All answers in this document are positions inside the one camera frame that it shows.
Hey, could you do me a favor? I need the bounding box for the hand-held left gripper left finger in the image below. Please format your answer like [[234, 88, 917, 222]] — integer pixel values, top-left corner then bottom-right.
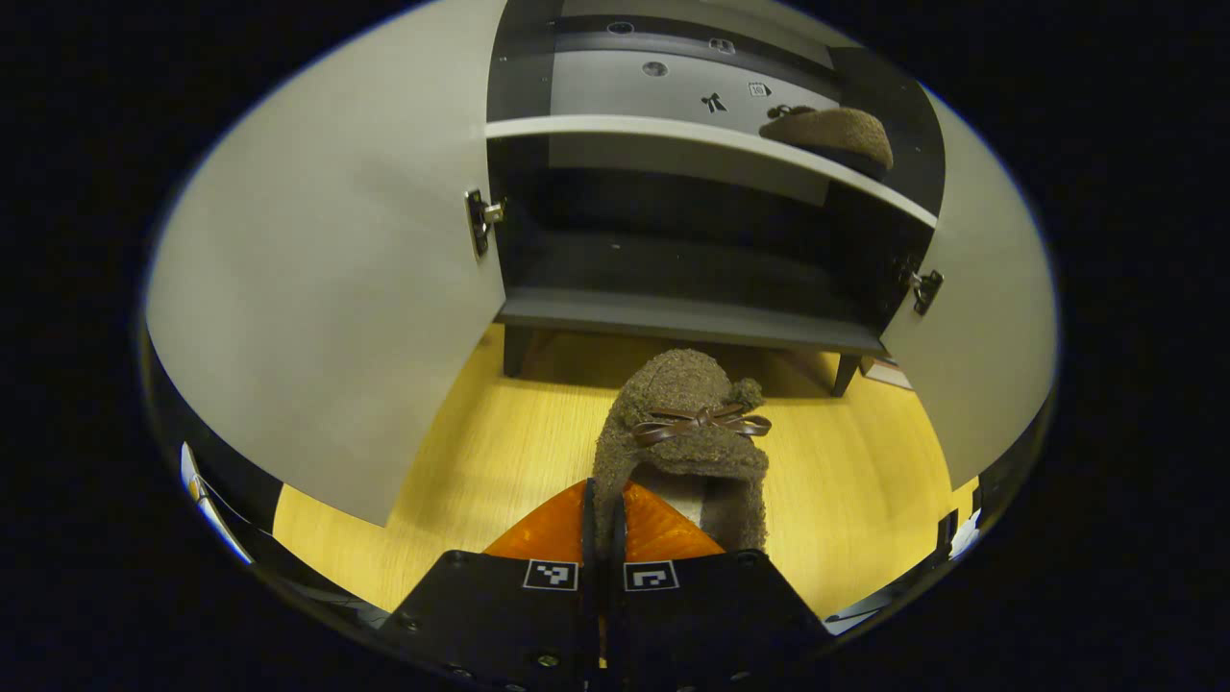
[[380, 478, 602, 688]]

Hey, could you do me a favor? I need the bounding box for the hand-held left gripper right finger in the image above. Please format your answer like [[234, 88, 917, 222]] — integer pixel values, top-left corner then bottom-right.
[[603, 481, 832, 688]]

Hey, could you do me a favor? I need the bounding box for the brown fuzzy shoe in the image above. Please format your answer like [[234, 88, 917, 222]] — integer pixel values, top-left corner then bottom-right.
[[591, 348, 773, 558], [757, 104, 895, 182]]

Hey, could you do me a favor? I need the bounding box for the white cabinet door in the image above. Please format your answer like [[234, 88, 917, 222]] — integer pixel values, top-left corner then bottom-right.
[[144, 0, 510, 528], [879, 86, 1060, 491]]

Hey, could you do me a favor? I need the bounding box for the metal door hinge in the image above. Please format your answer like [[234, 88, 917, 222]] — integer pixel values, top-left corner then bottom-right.
[[907, 268, 946, 317], [465, 188, 506, 260]]

